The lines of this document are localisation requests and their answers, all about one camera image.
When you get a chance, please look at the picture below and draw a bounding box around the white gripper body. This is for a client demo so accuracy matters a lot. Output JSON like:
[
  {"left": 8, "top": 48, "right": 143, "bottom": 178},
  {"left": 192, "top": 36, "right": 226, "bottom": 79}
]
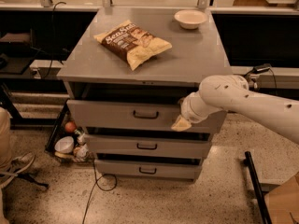
[{"left": 180, "top": 91, "right": 220, "bottom": 124}]

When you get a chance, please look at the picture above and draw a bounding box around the grey top drawer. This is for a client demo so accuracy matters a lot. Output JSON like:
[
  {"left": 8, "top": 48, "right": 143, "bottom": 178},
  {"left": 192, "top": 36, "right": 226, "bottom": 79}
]
[{"left": 66, "top": 98, "right": 228, "bottom": 134}]

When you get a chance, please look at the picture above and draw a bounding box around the grey drawer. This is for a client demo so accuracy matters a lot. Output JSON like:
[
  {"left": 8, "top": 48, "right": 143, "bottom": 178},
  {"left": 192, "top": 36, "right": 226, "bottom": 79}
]
[
  {"left": 66, "top": 98, "right": 228, "bottom": 134},
  {"left": 85, "top": 134, "right": 211, "bottom": 159},
  {"left": 95, "top": 160, "right": 202, "bottom": 180}
]

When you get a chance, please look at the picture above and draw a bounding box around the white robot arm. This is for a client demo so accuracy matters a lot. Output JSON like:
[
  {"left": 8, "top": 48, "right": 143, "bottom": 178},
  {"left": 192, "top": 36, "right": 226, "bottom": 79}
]
[{"left": 171, "top": 75, "right": 299, "bottom": 144}]

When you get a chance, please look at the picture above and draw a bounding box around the grey drawer cabinet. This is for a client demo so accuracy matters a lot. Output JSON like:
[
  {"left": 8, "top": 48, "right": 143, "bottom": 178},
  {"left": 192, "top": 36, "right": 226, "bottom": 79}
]
[{"left": 56, "top": 7, "right": 234, "bottom": 183}]

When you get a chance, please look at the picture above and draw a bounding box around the grey bottom drawer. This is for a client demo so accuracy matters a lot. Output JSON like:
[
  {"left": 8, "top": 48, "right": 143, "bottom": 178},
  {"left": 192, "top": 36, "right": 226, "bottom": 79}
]
[{"left": 95, "top": 160, "right": 202, "bottom": 180}]

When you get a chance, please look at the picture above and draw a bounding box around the grey middle drawer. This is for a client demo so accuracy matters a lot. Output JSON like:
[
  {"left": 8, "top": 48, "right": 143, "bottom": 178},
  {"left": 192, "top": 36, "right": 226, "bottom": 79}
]
[{"left": 85, "top": 134, "right": 211, "bottom": 159}]

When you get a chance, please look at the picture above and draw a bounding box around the sea salt chips bag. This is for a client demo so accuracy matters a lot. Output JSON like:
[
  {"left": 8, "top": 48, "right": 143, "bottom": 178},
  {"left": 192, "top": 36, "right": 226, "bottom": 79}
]
[{"left": 94, "top": 20, "right": 172, "bottom": 71}]

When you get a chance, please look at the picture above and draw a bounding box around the black power adapter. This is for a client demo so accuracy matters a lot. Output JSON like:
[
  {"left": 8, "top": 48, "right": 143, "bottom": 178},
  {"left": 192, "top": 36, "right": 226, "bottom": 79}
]
[{"left": 252, "top": 63, "right": 271, "bottom": 74}]

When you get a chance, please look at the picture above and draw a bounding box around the white bowl on cabinet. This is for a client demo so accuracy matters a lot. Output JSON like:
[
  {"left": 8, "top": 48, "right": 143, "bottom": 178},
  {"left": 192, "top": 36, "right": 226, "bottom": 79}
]
[{"left": 174, "top": 10, "right": 207, "bottom": 30}]

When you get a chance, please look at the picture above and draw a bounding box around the red apple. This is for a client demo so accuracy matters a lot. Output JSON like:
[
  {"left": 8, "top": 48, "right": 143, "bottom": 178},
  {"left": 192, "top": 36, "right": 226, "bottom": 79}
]
[{"left": 64, "top": 121, "right": 77, "bottom": 133}]

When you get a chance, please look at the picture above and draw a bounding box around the white bowl in basket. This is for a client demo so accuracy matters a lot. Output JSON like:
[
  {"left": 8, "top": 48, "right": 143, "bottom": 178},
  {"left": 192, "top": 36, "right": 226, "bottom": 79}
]
[{"left": 54, "top": 136, "right": 74, "bottom": 154}]

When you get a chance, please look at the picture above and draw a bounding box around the black metal bar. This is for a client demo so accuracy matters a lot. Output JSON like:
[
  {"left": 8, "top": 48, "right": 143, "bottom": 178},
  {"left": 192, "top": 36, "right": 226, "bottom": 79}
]
[{"left": 245, "top": 151, "right": 272, "bottom": 224}]

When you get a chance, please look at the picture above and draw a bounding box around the cardboard box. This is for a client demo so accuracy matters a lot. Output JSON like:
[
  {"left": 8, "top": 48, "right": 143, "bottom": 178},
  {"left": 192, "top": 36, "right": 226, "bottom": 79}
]
[{"left": 264, "top": 172, "right": 299, "bottom": 224}]

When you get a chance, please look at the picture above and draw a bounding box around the grey sneaker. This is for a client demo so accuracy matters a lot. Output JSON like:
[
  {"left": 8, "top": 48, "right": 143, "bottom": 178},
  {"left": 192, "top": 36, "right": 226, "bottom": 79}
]
[{"left": 0, "top": 152, "right": 36, "bottom": 189}]

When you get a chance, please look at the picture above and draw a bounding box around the black floor cable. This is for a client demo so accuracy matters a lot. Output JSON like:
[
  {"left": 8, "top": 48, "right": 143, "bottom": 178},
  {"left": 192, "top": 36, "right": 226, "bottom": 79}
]
[{"left": 81, "top": 161, "right": 119, "bottom": 224}]

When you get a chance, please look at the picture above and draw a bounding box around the black hanging cable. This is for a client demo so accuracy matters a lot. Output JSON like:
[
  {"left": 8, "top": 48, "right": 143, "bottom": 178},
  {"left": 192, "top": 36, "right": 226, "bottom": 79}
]
[{"left": 40, "top": 1, "right": 67, "bottom": 80}]

